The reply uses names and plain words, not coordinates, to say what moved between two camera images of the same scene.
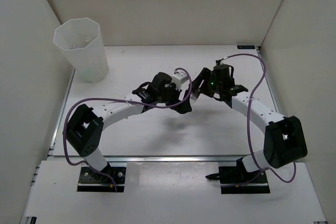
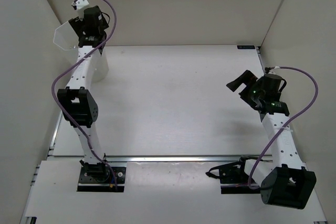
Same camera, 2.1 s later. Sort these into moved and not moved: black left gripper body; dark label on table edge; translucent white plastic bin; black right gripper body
Moved: black right gripper body; black left gripper body
Not moved: translucent white plastic bin; dark label on table edge
